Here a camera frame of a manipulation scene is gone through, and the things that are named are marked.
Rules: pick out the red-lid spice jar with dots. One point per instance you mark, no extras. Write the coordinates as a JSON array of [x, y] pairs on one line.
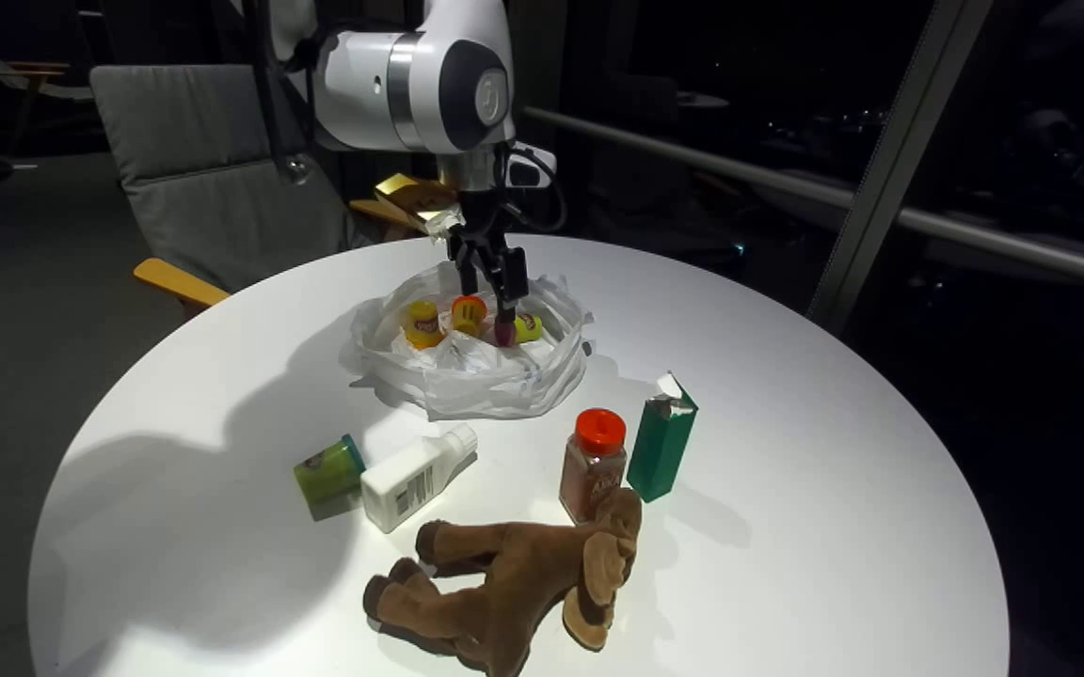
[[590, 459]]

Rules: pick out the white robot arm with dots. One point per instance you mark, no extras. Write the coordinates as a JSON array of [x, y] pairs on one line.
[[440, 87]]

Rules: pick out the clear plastic bag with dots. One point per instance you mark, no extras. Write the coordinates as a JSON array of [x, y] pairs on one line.
[[466, 373]]

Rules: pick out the wrist camera with yellow tape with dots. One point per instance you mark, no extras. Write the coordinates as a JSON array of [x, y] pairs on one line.
[[417, 204]]

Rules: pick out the brown plush toy dog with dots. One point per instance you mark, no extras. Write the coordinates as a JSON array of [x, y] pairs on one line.
[[478, 591]]

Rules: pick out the grey chair with wooden arms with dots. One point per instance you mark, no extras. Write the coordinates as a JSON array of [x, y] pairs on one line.
[[199, 180]]

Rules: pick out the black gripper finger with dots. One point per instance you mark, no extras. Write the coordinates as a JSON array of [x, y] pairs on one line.
[[466, 279], [509, 285]]

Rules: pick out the metal window railing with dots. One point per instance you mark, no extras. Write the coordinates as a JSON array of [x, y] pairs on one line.
[[876, 202]]

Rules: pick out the white toy milk carton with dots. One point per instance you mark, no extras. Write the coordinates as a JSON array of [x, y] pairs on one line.
[[404, 483]]

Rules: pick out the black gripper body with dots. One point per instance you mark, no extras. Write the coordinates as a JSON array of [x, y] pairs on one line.
[[484, 231]]

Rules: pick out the orange toy cup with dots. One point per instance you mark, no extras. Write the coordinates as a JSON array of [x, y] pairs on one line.
[[466, 313]]

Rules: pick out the yellow toy cup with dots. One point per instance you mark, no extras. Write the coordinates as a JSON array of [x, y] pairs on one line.
[[417, 325]]

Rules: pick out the purple toy cup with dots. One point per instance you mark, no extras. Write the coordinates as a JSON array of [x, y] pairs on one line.
[[504, 338]]

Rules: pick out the green toy carton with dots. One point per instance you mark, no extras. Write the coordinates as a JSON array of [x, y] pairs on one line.
[[658, 438]]

